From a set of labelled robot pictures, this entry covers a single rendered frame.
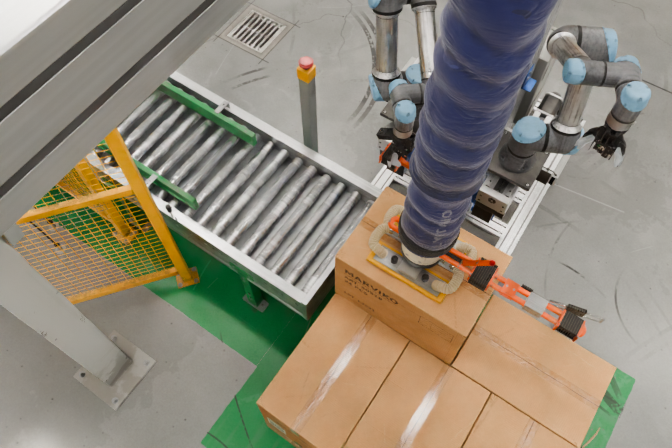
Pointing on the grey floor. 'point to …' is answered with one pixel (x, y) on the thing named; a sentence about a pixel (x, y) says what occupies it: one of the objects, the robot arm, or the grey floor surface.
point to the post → (308, 106)
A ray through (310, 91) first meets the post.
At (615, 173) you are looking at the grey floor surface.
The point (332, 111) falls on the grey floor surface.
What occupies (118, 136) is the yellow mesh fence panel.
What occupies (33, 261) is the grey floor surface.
